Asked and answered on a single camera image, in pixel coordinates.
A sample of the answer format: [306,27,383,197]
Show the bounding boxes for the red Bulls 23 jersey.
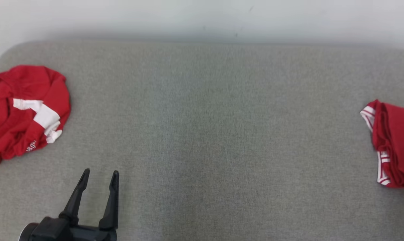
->
[360,99,404,188]

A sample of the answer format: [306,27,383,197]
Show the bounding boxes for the red shorts with white stripe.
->
[0,65,71,167]

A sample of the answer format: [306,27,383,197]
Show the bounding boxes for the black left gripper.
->
[29,168,119,241]

